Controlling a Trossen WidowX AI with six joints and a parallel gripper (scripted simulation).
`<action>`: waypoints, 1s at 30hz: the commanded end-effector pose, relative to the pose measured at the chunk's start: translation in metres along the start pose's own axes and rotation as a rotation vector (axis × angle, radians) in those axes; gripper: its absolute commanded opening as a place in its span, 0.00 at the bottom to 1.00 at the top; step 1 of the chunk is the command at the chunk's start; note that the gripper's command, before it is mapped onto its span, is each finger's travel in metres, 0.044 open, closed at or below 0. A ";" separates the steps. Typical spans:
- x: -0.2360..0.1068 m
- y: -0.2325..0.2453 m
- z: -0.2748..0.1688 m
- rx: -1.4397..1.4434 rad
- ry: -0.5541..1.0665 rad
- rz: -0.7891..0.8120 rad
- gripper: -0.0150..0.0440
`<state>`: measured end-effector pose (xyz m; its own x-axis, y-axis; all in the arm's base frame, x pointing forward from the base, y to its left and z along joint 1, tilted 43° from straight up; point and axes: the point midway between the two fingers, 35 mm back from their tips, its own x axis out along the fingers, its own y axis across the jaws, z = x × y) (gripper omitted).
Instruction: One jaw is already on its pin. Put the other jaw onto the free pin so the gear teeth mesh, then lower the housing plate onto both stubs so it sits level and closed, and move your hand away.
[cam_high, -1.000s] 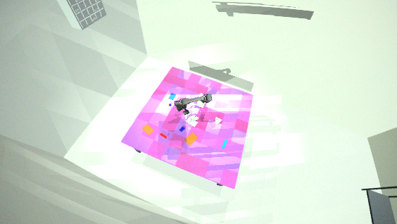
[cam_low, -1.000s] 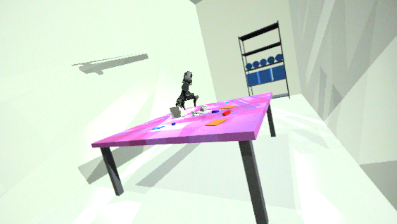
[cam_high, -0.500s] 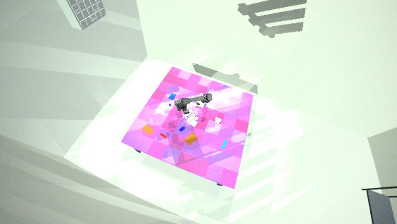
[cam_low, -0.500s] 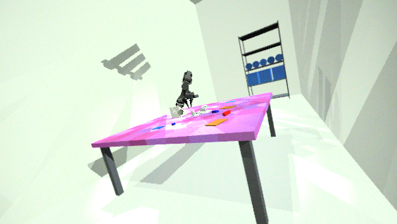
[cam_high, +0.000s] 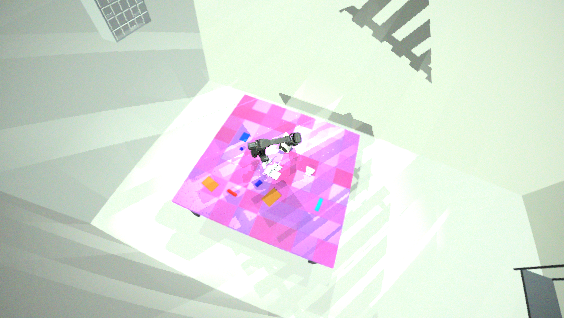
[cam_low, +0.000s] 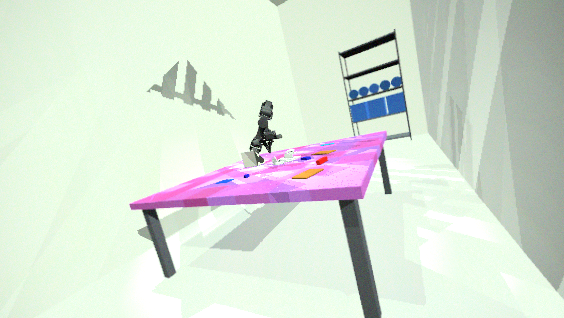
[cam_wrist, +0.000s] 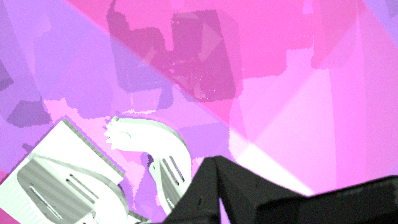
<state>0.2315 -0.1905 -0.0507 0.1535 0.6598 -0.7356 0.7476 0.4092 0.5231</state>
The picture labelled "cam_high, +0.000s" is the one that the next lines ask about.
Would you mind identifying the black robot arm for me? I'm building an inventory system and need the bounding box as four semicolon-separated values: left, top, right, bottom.
247;132;302;158

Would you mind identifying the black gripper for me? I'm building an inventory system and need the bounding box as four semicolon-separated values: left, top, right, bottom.
258;149;269;163

